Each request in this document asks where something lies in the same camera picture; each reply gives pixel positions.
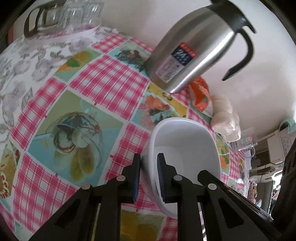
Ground white bowl blue lettering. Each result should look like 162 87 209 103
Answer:
140 118 221 218

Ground white shelf unit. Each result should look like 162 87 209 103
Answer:
249 118 295 183

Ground clear glass mug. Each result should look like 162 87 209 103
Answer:
230 128 257 158

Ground bag of white buns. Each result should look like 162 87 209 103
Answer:
210 94 241 143

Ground pink checkered picture tablecloth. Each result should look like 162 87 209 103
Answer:
0 32 250 241

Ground orange snack packet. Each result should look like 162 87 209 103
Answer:
189 77 211 112

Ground grey floral white cloth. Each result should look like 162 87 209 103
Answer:
1 26 118 150

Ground stainless steel thermos jug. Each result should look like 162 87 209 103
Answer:
144 1 256 94

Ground clear glass tumbler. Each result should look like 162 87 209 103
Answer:
58 1 85 31
83 0 104 27

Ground glass coffee pot black handle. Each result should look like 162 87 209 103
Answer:
23 1 66 38

